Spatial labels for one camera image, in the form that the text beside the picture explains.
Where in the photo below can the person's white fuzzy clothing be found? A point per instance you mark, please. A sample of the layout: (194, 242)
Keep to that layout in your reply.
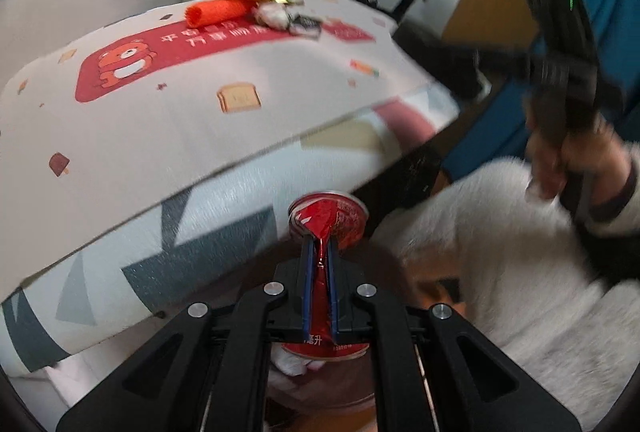
(500, 237)

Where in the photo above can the crushed red drink can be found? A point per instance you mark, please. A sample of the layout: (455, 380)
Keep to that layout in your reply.
(340, 217)

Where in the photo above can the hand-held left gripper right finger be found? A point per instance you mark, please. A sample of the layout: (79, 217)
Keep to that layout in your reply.
(332, 287)

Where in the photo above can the person's right hand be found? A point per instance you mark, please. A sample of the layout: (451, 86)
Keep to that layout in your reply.
(600, 157)

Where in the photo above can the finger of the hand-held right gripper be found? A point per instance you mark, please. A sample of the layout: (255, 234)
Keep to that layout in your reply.
(500, 65)

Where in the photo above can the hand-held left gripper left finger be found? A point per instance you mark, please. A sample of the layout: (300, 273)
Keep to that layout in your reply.
(307, 287)

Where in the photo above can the orange foam net sleeve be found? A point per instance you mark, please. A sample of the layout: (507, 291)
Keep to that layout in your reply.
(215, 11)

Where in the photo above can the small crumpled white tissue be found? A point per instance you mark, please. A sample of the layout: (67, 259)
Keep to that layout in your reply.
(272, 15)

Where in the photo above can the geometric patterned bed sheet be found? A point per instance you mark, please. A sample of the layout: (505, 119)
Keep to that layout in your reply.
(225, 192)

